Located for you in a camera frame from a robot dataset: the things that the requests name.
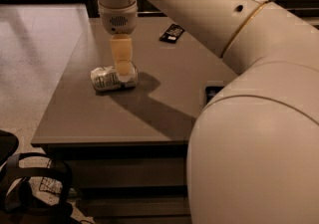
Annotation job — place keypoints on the blue snack bar wrapper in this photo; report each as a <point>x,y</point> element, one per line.
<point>211,92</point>

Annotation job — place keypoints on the grey drawer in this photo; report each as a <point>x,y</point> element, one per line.
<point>134,207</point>
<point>143,172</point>

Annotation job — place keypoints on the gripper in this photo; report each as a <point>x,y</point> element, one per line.
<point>118,20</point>

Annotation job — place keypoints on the black office chair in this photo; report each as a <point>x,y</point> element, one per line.
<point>18,205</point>

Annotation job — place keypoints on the upper grey drawer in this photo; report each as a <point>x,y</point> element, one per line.
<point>143,172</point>

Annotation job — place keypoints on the black snack packet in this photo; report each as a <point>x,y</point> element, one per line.
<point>172,33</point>

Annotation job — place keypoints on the grey drawer cabinet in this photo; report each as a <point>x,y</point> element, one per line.
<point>152,120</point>

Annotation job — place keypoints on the lower grey drawer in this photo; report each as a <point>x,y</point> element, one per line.
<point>134,207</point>

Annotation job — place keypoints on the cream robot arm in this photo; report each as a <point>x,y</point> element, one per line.
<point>253,154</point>

